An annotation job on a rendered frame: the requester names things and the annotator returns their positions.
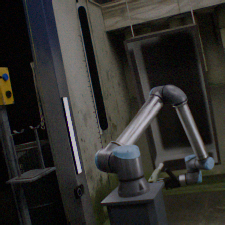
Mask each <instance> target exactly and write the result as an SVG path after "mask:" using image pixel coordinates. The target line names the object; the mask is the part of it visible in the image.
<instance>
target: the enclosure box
mask: <svg viewBox="0 0 225 225"><path fill-rule="evenodd" d="M123 44H124V48H125V50H126V54H127V58H128V63H129V67H130V71H131V75H132V80H133V84H134V88H135V92H136V97H137V101H138V106H139V109H141V107H142V106H143V105H144V104H145V102H146V100H148V99H149V96H150V94H149V92H150V91H151V89H152V88H155V87H157V86H163V85H168V84H171V85H174V86H176V87H177V88H179V89H180V90H182V91H183V92H184V94H185V95H186V97H187V99H188V101H187V105H188V107H189V109H190V112H191V114H192V116H193V119H194V121H195V123H196V126H197V128H198V131H199V134H200V136H201V138H202V140H203V143H204V145H205V147H206V150H207V152H208V154H209V156H210V157H212V158H214V166H215V165H221V157H220V150H219V141H218V136H217V130H216V125H215V119H214V113H213V108H212V102H211V97H210V91H209V85H208V80H207V74H206V69H205V63H204V57H203V52H202V46H201V42H200V38H199V33H198V27H197V23H194V24H188V25H184V26H180V27H174V28H170V29H166V30H162V31H155V32H151V33H147V34H143V35H139V36H133V37H130V38H128V39H126V40H124V41H123ZM145 136H146V140H147V144H148V148H149V153H150V157H151V161H152V165H153V170H154V171H155V169H158V167H159V165H160V164H161V163H162V164H163V167H162V168H161V172H165V168H167V167H168V168H169V169H170V170H171V171H177V170H185V169H186V164H185V158H186V157H187V156H189V155H195V153H194V151H193V147H192V145H191V143H190V141H189V138H188V136H187V134H186V132H185V129H184V127H183V125H182V123H181V120H180V118H179V115H178V113H177V110H176V108H174V107H172V105H171V103H169V102H167V103H165V105H164V106H163V107H162V108H161V110H160V111H159V112H158V114H157V115H156V116H155V118H154V119H153V120H152V122H151V123H150V124H149V126H148V127H147V128H146V129H145Z"/></svg>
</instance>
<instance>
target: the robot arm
mask: <svg viewBox="0 0 225 225"><path fill-rule="evenodd" d="M149 94H150V96H149V99H148V100H146V102H145V104H144V105H143V106H142V107H141V109H140V110H139V111H138V112H137V114H136V115H135V116H134V118H133V119H132V120H131V121H130V123H129V124H128V125H127V127H126V128H125V129H124V131H123V132H122V134H121V135H120V136H119V137H118V138H117V139H116V141H112V142H110V143H109V144H108V146H107V147H106V148H104V149H101V150H99V151H98V152H97V154H96V156H95V163H96V166H97V168H98V169H99V170H100V171H102V172H105V173H113V174H117V176H118V181H119V184H118V190H117V193H118V196H119V197H124V198H128V197H136V196H140V195H143V194H145V193H147V192H148V191H149V190H150V185H149V184H148V182H147V181H146V179H145V178H144V172H143V167H142V162H141V156H140V152H139V148H138V147H137V146H136V145H134V144H135V143H136V142H137V140H138V139H139V138H140V136H141V135H142V134H143V132H144V130H145V129H146V128H147V127H148V126H149V124H150V123H151V122H152V120H153V119H154V118H155V116H156V115H157V114H158V112H159V111H160V110H161V108H162V107H163V106H164V105H165V103H167V102H169V103H171V105H172V107H174V108H176V110H177V113H178V115H179V118H180V120H181V123H182V125H183V127H184V129H185V132H186V134H187V136H188V138H189V141H190V143H191V145H192V147H193V151H194V153H195V155H189V156H187V157H186V158H185V164H186V169H187V173H186V174H179V176H177V178H176V176H175V175H174V174H173V173H172V171H171V170H170V169H169V168H168V167H167V168H165V172H166V173H167V174H168V175H169V177H164V178H160V179H158V181H157V182H164V184H165V189H166V190H168V188H170V189H173V188H179V187H181V186H185V185H191V184H199V183H202V174H201V171H199V169H201V170H211V169H212V168H213V167H214V158H212V157H210V156H209V154H208V152H207V150H206V147H205V145H204V143H203V140H202V138H201V136H200V134H199V131H198V128H197V126H196V123H195V121H194V119H193V116H192V114H191V112H190V109H189V107H188V105H187V101H188V99H187V97H186V95H185V94H184V92H183V91H182V90H180V89H179V88H177V87H176V86H174V85H171V84H168V85H163V86H157V87H155V88H152V89H151V91H150V92H149Z"/></svg>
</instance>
